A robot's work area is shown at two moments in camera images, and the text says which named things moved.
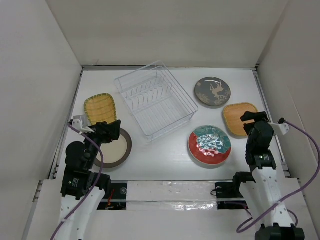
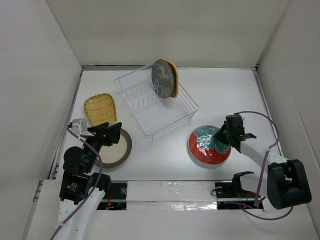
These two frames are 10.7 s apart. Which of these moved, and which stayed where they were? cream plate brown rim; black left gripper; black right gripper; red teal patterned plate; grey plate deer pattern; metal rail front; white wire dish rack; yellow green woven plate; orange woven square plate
Moved: orange woven square plate; black right gripper; grey plate deer pattern
Stayed: yellow green woven plate; black left gripper; metal rail front; white wire dish rack; cream plate brown rim; red teal patterned plate
